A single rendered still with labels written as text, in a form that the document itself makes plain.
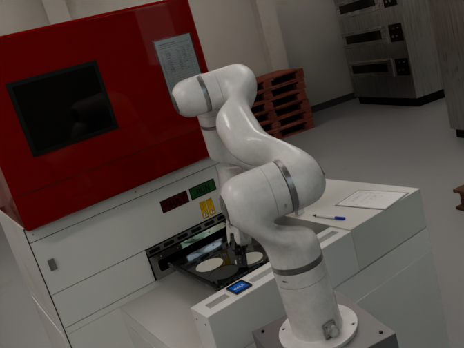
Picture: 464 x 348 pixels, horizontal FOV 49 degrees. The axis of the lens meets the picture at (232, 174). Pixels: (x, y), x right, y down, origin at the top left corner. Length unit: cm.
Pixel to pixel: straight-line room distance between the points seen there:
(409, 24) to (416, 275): 610
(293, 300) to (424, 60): 691
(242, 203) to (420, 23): 696
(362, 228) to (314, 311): 57
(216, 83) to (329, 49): 829
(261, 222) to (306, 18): 847
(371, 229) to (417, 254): 26
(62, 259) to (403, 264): 117
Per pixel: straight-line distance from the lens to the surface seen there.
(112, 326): 198
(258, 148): 116
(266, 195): 105
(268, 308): 149
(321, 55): 952
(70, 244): 185
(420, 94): 787
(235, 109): 124
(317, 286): 116
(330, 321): 121
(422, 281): 196
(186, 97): 133
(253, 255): 180
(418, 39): 784
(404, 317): 193
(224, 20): 887
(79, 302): 191
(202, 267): 183
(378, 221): 174
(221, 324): 142
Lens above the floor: 162
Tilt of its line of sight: 14 degrees down
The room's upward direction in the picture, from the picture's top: 16 degrees counter-clockwise
